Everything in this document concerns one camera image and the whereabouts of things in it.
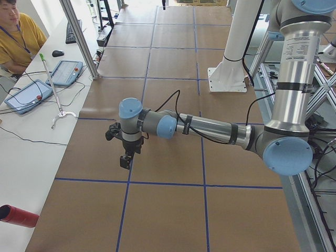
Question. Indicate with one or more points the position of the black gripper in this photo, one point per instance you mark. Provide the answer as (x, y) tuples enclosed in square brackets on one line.
[(130, 146)]

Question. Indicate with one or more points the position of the brown paper table cover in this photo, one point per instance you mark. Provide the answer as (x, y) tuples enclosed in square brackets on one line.
[(182, 194)]

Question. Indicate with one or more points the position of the reacher grabber stick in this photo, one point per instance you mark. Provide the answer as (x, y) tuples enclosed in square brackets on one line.
[(61, 113)]

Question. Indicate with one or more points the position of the far blue teach pendant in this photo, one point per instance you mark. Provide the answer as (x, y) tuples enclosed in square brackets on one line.
[(66, 72)]

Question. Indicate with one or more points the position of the blue teach pendant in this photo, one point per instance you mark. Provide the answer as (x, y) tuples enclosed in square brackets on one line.
[(66, 72), (29, 97)]

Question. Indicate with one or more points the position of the near blue teach pendant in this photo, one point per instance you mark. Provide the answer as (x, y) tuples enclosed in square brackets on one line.
[(29, 97)]

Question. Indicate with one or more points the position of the black computer mouse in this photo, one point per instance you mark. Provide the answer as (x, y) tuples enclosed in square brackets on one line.
[(57, 53)]

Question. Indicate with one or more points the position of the red cylinder bottle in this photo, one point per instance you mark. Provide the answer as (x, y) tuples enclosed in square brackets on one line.
[(17, 216)]

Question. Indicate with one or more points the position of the black keyboard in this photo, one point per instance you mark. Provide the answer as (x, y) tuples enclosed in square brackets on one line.
[(70, 35)]

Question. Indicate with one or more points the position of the person in yellow shirt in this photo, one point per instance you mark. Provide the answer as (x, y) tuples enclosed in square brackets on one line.
[(21, 38)]

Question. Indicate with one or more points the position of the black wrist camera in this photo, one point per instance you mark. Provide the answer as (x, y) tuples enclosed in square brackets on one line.
[(114, 131)]

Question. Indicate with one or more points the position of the aluminium frame post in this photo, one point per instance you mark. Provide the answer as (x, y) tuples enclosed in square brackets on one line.
[(80, 39)]

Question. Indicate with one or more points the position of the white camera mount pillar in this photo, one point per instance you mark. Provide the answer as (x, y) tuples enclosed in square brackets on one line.
[(229, 76)]

